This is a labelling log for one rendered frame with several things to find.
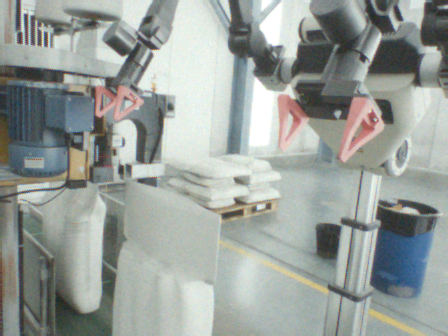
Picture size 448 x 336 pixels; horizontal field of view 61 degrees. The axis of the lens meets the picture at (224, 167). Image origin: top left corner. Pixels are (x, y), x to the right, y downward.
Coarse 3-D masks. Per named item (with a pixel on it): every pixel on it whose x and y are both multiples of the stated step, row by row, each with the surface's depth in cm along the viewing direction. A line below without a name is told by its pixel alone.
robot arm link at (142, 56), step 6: (138, 42) 95; (138, 48) 95; (144, 48) 95; (132, 54) 95; (138, 54) 95; (144, 54) 95; (150, 54) 97; (132, 60) 95; (138, 60) 95; (144, 60) 96; (150, 60) 98; (144, 66) 96
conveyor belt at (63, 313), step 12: (24, 216) 278; (24, 228) 254; (36, 228) 256; (36, 240) 236; (108, 288) 185; (60, 300) 171; (108, 300) 174; (60, 312) 162; (72, 312) 163; (96, 312) 164; (108, 312) 165; (60, 324) 154; (72, 324) 154; (84, 324) 155; (96, 324) 156; (108, 324) 156
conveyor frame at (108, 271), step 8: (32, 208) 286; (32, 216) 281; (40, 216) 273; (104, 264) 202; (104, 272) 203; (112, 272) 196; (112, 280) 197; (24, 304) 159; (24, 312) 154; (24, 320) 159; (32, 320) 148; (24, 328) 161; (32, 328) 153
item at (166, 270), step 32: (128, 192) 133; (160, 192) 125; (128, 224) 135; (160, 224) 114; (192, 224) 107; (128, 256) 123; (160, 256) 116; (192, 256) 108; (128, 288) 122; (160, 288) 109; (192, 288) 108; (128, 320) 122; (160, 320) 109; (192, 320) 107
